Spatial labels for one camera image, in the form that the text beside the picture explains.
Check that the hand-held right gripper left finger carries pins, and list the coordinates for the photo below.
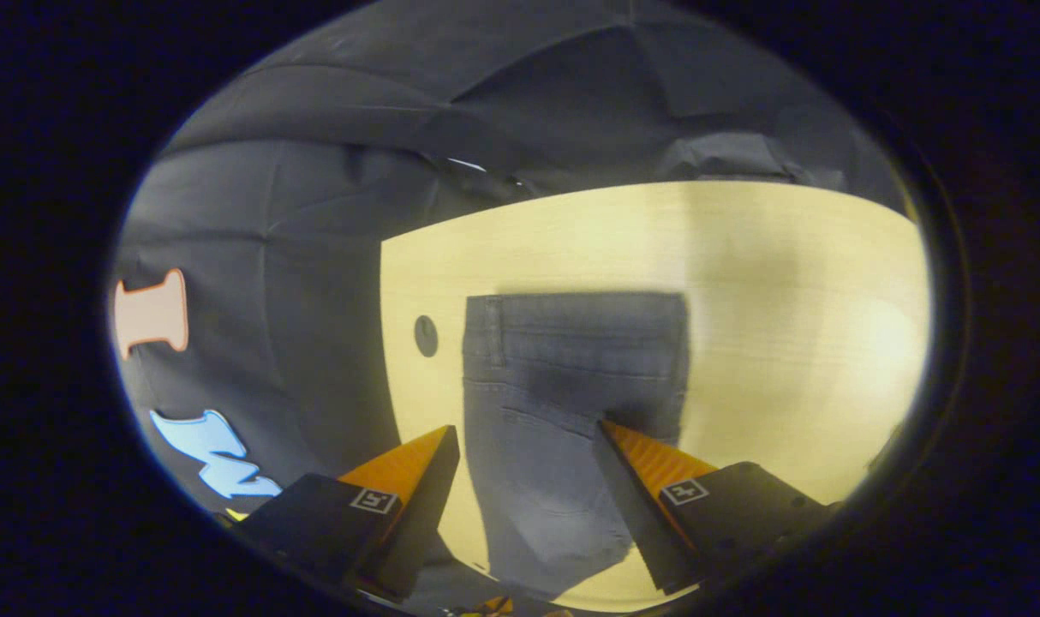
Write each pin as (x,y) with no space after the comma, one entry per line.
(426,506)

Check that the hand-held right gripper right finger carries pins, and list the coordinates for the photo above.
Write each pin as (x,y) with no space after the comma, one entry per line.
(636,514)

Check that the dark grey jeans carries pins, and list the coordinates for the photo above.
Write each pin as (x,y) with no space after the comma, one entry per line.
(554,386)

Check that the dark round table grommet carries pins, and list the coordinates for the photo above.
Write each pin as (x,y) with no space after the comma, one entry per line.
(426,336)

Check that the black backdrop cloth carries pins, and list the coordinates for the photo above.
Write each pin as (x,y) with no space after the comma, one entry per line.
(314,257)

